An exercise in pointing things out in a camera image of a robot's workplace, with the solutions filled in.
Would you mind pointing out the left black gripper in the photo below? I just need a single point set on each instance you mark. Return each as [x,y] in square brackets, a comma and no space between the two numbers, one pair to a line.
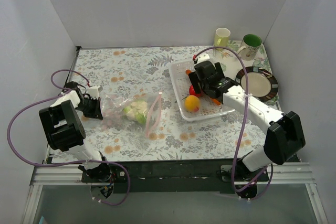
[96,107]

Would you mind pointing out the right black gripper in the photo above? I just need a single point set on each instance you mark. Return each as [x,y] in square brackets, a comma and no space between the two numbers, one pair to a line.
[195,83]

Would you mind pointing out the red fake strawberry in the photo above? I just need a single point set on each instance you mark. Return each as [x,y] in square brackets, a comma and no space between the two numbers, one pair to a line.
[193,92]

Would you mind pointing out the white plastic basket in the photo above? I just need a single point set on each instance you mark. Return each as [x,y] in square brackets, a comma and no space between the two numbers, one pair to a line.
[181,84]

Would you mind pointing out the orange fake fruit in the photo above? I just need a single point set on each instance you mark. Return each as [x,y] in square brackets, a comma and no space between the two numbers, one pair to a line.
[192,103]

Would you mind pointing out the white fake cauliflower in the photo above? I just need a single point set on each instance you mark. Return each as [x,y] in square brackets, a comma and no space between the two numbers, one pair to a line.
[137,111]

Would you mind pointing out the clear zip top bag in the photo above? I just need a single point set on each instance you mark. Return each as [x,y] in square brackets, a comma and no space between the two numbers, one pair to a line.
[113,117]

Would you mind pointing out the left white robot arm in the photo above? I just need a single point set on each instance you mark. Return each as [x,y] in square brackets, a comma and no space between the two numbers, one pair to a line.
[65,132]

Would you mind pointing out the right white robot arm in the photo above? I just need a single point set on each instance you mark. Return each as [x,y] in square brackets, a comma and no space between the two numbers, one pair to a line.
[284,133]

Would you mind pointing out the floral serving tray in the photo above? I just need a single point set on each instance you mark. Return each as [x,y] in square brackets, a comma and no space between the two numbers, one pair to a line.
[231,66]

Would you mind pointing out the yellow green mug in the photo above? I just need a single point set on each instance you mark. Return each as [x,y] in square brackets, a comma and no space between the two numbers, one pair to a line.
[221,37]

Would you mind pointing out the floral table mat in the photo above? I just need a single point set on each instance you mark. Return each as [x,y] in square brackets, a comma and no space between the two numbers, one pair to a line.
[130,73]

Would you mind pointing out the green interior floral mug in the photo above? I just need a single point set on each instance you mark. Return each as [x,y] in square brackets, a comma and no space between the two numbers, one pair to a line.
[249,47]

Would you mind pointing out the striped rim ceramic plate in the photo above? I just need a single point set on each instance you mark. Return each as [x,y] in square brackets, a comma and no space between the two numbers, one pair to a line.
[262,84]

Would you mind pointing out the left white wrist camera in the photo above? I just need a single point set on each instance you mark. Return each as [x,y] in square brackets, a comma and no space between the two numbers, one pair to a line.
[94,92]

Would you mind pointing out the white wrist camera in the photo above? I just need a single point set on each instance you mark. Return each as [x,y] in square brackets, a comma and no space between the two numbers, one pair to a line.
[201,58]
[94,92]

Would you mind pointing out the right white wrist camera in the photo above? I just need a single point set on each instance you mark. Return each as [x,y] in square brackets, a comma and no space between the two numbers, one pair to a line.
[201,58]

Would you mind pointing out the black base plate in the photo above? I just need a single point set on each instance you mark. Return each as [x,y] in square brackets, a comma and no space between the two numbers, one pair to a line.
[164,176]

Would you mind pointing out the aluminium frame rail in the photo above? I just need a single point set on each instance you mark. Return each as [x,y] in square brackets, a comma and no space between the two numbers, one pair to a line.
[288,173]

